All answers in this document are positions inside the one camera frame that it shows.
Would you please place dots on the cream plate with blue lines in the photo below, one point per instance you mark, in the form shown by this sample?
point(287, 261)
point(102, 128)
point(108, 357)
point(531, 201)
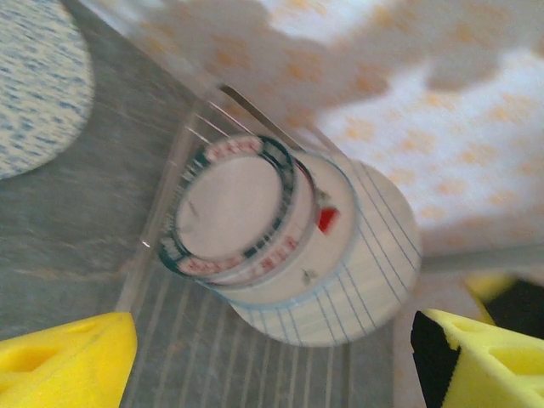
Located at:
point(374, 276)

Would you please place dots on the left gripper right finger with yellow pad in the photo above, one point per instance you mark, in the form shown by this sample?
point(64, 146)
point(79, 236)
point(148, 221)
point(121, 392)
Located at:
point(497, 370)

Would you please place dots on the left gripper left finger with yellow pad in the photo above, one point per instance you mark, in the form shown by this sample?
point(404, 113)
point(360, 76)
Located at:
point(64, 370)

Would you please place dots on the small plate with red print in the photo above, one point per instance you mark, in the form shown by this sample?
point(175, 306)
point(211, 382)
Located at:
point(276, 264)

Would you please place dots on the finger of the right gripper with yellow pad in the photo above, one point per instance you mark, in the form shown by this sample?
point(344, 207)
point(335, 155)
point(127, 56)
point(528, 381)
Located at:
point(489, 285)

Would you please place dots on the plate with dark blue speckles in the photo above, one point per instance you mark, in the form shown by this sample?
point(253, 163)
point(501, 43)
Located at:
point(38, 85)

